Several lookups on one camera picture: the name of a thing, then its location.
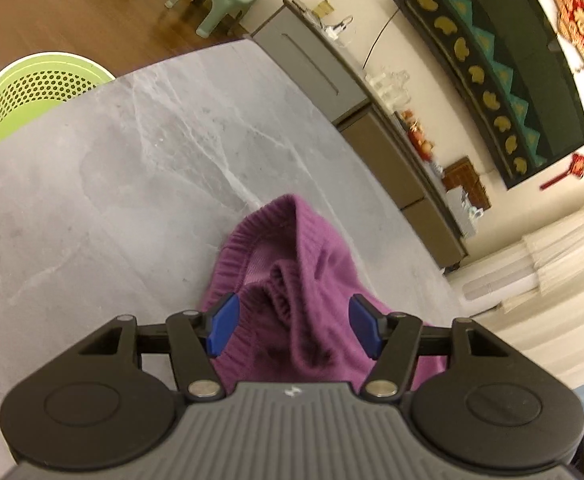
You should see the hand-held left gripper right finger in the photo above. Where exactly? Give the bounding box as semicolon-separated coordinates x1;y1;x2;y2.
348;294;512;402

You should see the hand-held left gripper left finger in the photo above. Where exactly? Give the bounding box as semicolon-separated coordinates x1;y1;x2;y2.
79;292;241;402

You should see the purple knit sweater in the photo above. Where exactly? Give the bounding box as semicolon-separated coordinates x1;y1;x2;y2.
199;194;447;393

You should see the white standing air conditioner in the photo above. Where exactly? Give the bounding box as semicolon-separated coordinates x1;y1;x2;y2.
449;247;542;320

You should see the brown wooden box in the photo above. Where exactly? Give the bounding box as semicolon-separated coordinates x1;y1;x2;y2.
442;156;492;211

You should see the fruit plate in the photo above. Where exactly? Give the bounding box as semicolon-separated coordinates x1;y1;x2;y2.
402;110;437;163

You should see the cream curtain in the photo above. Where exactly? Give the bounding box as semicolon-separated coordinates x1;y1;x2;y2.
472;195;584;392

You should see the long grey-brown sideboard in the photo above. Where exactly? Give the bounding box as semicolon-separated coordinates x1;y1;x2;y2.
249;0;472;275

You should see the clear glassware set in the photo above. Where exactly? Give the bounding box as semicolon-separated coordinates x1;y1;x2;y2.
366;67;413;107

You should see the green perforated laundry basket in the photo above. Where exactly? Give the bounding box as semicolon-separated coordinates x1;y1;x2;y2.
0;52;118;153

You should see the black cable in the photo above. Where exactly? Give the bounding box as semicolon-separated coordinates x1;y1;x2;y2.
362;10;401;71

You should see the wall-mounted television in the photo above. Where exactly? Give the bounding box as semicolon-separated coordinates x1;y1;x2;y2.
391;0;584;191

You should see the round red wall ornament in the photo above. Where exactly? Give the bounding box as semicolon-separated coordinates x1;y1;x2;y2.
534;0;584;73

